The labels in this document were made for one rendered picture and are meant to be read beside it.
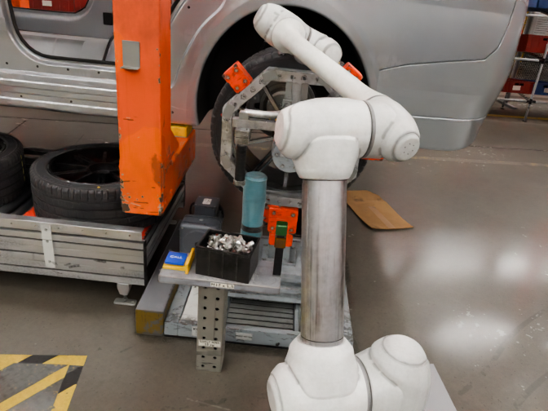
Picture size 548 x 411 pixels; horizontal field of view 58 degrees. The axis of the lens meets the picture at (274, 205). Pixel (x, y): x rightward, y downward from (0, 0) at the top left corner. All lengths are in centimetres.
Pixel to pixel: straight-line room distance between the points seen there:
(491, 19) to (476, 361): 146
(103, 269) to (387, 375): 148
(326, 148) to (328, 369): 48
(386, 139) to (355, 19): 123
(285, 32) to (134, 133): 72
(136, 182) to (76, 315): 72
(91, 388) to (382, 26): 185
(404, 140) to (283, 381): 59
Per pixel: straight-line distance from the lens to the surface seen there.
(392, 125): 112
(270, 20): 155
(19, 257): 249
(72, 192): 235
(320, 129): 106
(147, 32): 184
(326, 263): 111
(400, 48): 233
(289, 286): 231
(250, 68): 196
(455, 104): 244
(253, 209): 191
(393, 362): 123
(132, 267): 230
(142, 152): 195
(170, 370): 210
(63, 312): 244
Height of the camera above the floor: 146
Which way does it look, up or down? 25 degrees down
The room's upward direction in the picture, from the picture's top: 6 degrees clockwise
